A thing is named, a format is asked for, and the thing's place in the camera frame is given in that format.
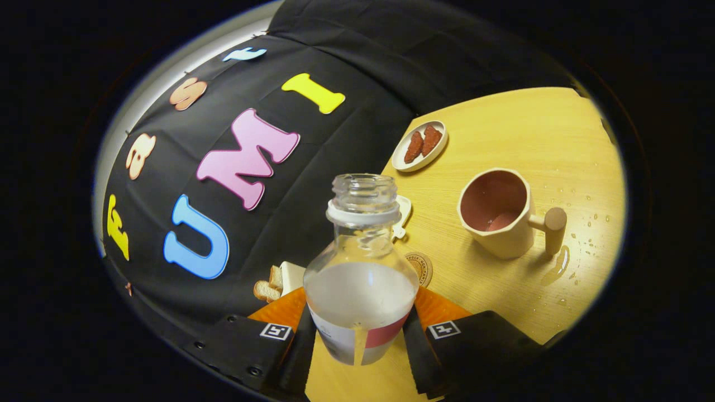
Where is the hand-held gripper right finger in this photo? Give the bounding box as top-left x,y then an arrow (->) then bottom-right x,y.
402,286 -> 545,400

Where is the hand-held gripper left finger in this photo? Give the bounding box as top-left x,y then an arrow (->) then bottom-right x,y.
184,286 -> 319,400

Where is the clear juice bottle pink label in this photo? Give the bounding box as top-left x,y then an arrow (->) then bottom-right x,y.
303,173 -> 421,367

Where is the round wooden coaster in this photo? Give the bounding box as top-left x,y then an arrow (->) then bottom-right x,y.
405,252 -> 433,289

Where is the cream cup with wooden handle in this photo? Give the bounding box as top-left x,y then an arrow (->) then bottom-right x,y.
457,167 -> 568,260

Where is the white toaster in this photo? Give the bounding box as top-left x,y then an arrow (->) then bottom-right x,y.
279,261 -> 307,296

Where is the wooden table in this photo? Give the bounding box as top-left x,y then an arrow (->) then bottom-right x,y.
304,87 -> 627,402

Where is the white divided sauce dish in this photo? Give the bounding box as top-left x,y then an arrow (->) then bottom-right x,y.
393,194 -> 413,242

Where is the round white plate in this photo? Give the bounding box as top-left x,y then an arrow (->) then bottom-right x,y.
391,120 -> 449,173

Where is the red meat piece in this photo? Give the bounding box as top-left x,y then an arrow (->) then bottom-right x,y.
404,131 -> 424,164
421,125 -> 443,157

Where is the black backdrop cloth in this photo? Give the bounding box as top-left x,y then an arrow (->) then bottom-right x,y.
101,0 -> 593,358

